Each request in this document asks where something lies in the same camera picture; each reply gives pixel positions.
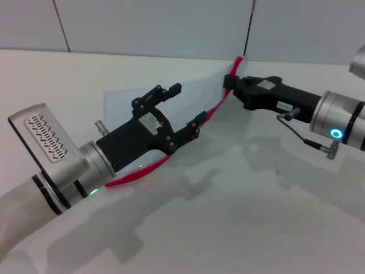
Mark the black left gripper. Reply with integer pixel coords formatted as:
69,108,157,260
96,82,208,172

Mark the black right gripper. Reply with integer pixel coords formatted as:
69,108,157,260
223,73,322,124

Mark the clear document bag red zipper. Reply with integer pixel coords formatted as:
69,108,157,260
103,55,249,190

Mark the metal plug on left gripper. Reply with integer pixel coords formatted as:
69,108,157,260
94,120,110,135

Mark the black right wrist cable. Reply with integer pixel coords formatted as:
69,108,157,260
275,107,340,161

